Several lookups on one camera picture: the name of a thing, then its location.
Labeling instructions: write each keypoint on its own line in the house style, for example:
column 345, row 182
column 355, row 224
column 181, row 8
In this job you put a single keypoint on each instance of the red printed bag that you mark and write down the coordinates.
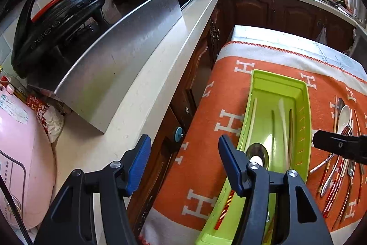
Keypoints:
column 43, row 115

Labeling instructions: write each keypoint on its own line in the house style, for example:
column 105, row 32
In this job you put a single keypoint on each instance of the stainless steel panel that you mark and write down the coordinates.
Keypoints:
column 114, row 52

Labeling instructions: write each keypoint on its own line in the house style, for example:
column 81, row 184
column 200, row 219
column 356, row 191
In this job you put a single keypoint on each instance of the blue cabinet knob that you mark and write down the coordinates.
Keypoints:
column 178, row 134

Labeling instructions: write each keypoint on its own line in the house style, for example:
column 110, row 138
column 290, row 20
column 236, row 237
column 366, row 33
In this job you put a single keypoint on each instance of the golden chopstick red striped end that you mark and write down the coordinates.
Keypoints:
column 273, row 124
column 290, row 133

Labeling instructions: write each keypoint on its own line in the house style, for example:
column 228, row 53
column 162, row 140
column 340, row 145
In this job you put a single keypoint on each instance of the brown wooden kitchen cabinets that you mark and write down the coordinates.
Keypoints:
column 252, row 9

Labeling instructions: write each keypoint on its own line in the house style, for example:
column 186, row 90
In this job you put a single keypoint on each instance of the black electric cooker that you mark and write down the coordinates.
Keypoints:
column 57, row 12

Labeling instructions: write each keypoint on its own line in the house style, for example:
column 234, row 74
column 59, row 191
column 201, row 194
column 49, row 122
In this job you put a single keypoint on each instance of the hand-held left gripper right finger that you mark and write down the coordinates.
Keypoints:
column 229, row 164

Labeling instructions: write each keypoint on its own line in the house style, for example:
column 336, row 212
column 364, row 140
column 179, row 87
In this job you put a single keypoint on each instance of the grey tablecloth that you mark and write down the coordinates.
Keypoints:
column 286, row 41

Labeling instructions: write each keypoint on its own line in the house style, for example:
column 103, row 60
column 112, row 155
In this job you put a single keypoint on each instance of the brown wooden chopstick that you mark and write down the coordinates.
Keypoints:
column 357, row 123
column 334, row 113

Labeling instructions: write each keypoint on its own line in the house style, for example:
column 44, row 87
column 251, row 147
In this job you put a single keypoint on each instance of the beige kitchen countertop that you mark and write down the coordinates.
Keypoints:
column 160, row 61

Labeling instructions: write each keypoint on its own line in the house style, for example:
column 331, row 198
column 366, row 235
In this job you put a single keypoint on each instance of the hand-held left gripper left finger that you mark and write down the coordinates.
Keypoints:
column 140, row 164

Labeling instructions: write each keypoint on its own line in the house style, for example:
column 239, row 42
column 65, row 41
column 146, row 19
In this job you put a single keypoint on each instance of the green plastic utensil tray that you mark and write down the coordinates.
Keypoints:
column 275, row 90

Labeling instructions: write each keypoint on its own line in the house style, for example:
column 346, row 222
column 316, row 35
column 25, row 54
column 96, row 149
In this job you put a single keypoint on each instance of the white plastic bag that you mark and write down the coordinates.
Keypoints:
column 321, row 36

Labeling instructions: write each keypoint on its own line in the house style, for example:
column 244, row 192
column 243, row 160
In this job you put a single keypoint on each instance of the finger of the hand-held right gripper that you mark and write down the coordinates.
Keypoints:
column 338, row 144

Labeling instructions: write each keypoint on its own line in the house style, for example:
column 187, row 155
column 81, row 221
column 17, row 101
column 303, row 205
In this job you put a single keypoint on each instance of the dark metal spoon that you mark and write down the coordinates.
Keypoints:
column 341, row 103

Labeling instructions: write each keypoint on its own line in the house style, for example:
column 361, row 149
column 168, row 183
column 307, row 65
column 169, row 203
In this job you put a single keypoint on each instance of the metal fork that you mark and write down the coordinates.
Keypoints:
column 351, row 170

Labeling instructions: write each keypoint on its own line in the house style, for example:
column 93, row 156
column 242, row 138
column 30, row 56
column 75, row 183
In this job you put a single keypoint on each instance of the orange printed blanket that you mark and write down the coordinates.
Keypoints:
column 200, row 130

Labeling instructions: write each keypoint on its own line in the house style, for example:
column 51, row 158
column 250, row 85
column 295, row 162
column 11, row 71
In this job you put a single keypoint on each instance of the pink rice cooker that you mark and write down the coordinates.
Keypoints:
column 23, row 147

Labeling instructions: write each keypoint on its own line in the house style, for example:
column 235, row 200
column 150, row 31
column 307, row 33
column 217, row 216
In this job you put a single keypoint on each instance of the silver metal chopstick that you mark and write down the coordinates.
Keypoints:
column 321, row 165

